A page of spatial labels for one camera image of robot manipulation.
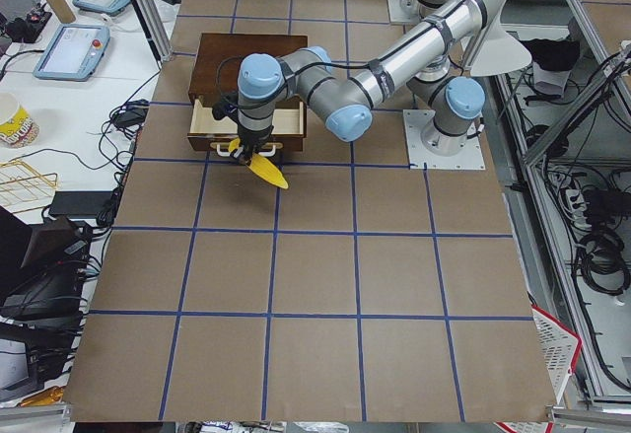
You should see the orange handled tool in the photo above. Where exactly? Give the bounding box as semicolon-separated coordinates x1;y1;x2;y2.
18;386;65;407

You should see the white red mesh basket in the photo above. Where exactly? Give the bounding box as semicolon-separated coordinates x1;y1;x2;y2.
531;305;582;403

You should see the gold wire rack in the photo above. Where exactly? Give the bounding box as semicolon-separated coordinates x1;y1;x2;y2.
0;160;58;213

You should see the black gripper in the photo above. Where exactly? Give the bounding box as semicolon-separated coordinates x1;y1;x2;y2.
234;129;266;165

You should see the black electronics stack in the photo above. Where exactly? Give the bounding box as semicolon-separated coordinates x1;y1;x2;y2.
1;208;93;401

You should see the white plastic chair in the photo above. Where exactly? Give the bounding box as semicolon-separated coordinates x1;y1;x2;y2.
469;20;531;77

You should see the dark wooden drawer box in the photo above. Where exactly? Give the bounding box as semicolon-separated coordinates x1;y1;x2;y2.
188;32;311;108

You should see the yellow corn cob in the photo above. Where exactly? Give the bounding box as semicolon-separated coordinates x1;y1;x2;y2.
228;138;289;189

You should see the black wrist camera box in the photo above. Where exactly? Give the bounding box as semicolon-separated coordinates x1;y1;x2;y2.
212;100;239;123

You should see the yellow popcorn bucket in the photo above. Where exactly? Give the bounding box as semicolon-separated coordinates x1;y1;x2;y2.
0;92;39;148

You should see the near teach pendant tablet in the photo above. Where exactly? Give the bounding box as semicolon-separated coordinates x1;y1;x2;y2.
33;25;110;82

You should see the aluminium frame post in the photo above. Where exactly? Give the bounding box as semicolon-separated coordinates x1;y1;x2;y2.
130;0;173;63

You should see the wooden drawer with white handle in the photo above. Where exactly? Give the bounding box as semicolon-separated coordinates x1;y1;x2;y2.
187;98;307;158

